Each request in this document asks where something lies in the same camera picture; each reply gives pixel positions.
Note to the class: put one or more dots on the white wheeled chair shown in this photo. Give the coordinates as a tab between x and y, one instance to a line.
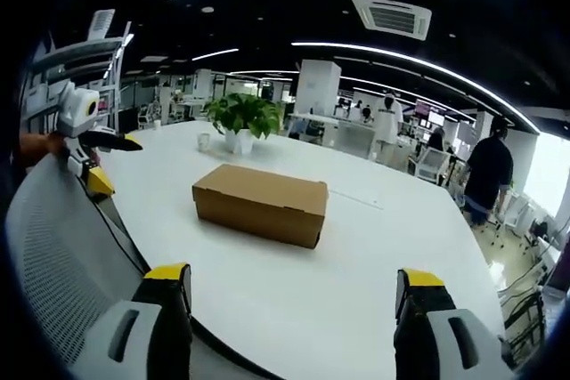
512	220

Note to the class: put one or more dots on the white paper cup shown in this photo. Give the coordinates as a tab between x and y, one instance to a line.
203	142

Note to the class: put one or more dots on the green potted plant white pot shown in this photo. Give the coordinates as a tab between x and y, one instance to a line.
245	117

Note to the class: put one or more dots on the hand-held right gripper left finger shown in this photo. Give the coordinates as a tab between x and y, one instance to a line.
167	331

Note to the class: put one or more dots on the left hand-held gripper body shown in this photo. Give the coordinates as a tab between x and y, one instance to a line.
78	113

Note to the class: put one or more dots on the white square pillar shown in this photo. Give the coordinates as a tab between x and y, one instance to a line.
318	86

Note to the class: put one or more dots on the long ceiling light strip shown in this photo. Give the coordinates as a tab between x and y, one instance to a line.
401	62

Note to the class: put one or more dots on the ceiling air conditioner vent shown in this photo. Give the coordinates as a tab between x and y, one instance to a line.
392	17

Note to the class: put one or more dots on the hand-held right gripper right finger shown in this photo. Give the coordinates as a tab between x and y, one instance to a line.
418	331

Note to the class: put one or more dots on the white metal storage shelf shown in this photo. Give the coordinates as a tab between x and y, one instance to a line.
71	73

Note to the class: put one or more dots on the white mesh office chair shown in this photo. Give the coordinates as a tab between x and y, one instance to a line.
67	246

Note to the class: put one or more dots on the brown cardboard shoe box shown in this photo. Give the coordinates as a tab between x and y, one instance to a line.
260	204

